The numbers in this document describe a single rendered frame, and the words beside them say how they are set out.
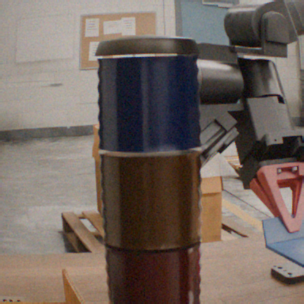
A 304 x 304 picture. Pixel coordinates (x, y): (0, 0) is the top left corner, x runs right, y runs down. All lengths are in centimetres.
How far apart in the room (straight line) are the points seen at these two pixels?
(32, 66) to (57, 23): 77
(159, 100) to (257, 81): 57
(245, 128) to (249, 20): 12
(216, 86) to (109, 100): 54
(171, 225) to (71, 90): 1105
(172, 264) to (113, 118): 6
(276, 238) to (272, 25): 24
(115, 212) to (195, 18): 1137
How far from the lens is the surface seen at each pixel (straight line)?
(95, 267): 104
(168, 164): 27
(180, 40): 27
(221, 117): 80
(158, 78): 26
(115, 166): 27
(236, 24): 85
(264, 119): 80
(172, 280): 28
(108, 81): 27
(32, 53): 1127
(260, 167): 79
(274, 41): 82
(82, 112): 1135
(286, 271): 95
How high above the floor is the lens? 119
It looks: 7 degrees down
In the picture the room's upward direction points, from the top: 2 degrees counter-clockwise
